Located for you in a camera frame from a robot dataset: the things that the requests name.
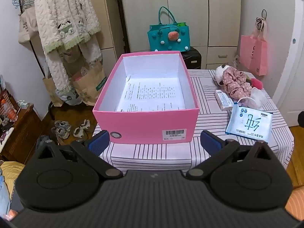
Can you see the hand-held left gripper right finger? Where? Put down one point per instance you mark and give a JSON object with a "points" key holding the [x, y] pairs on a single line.
{"points": [[209, 140]]}

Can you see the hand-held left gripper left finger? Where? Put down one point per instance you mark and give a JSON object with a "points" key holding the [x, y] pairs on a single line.
{"points": [[98, 141]]}

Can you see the white tissue pack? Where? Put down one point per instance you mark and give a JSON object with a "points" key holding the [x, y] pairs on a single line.
{"points": [[224, 101]]}

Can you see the blue white wipes pack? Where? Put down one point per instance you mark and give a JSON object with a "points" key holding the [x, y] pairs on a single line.
{"points": [[249, 123]]}

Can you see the pink cardboard box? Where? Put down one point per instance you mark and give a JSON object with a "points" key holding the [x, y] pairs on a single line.
{"points": [[142, 128]]}

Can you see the pink floral scrunchie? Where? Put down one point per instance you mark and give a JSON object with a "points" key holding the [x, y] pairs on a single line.
{"points": [[235, 85]]}

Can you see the white plush toy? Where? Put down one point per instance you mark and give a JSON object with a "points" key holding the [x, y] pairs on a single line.
{"points": [[220, 73]]}

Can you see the green round puff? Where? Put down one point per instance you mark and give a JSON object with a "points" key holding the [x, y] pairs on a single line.
{"points": [[249, 79]]}

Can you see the pink fluffy puff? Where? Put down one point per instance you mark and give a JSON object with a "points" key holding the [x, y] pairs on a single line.
{"points": [[256, 83]]}

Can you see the white printed plastic bag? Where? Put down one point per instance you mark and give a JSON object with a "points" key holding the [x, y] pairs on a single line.
{"points": [[70, 98]]}

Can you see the large brown paper bag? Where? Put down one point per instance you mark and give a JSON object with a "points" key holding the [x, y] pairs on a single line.
{"points": [[91, 85]]}

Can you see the small brown paper bag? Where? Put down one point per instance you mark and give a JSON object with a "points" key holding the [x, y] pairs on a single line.
{"points": [[51, 92]]}

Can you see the printed paper sheet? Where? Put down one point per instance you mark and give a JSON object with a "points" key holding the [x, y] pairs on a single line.
{"points": [[152, 92]]}

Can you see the dark wooden cabinet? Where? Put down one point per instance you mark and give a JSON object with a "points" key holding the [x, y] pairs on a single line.
{"points": [[21, 133]]}

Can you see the black suitcase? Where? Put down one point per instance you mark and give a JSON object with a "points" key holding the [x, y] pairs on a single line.
{"points": [[193, 59]]}

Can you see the hanging clear plastic bag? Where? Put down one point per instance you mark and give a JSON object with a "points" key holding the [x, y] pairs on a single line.
{"points": [[235, 60]]}

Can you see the yellow checked cloth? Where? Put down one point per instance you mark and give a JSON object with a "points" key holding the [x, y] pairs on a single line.
{"points": [[11, 173]]}

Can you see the orange drink bottle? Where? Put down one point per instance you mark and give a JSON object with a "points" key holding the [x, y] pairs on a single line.
{"points": [[8, 110]]}

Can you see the pink tote bag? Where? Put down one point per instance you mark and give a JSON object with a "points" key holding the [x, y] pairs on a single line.
{"points": [[254, 54]]}

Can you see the black clothes rack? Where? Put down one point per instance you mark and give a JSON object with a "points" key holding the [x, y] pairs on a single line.
{"points": [[38, 58]]}

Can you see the teal felt handbag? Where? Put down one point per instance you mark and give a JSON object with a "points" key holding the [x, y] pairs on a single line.
{"points": [[161, 40]]}

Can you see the white door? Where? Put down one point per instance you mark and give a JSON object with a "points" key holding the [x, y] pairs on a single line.
{"points": [[292, 64]]}

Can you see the beige tall cabinet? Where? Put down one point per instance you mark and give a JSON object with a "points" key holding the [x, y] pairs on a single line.
{"points": [[110, 16]]}

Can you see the light wood wardrobe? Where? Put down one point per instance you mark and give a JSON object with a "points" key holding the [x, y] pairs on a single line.
{"points": [[190, 9]]}

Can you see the beige canvas tote bag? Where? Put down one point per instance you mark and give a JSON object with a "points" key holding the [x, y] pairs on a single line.
{"points": [[27, 26]]}

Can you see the white green fluffy robe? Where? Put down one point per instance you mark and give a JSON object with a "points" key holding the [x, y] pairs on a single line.
{"points": [[59, 9]]}

